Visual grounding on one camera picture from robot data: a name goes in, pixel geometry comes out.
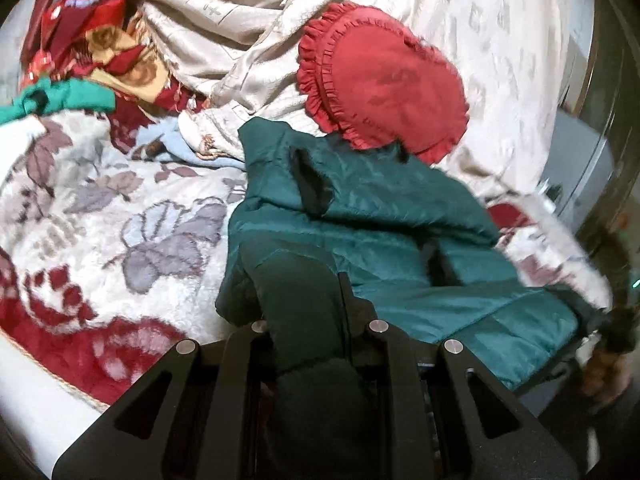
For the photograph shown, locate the teal quilted puffer jacket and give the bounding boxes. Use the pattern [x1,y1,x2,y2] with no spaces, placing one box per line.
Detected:
[216,118,603,479]

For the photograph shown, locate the floral white red blanket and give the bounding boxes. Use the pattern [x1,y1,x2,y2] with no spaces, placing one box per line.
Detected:
[1,110,612,405]

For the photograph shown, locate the light blue cloth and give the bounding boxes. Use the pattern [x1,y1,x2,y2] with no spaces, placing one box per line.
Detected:
[127,117,245,170]

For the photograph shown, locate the bright green cloth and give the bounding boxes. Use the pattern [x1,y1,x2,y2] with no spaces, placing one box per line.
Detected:
[0,78,116,125]

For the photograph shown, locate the red ruffled heart pillow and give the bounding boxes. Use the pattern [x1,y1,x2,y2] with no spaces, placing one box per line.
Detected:
[296,2,469,165]

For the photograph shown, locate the beige patterned bed cover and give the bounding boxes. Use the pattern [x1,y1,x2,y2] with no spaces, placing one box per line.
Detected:
[138,0,582,198]

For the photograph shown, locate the red gold floral cloth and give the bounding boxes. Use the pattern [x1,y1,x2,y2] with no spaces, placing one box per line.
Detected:
[21,0,205,114]

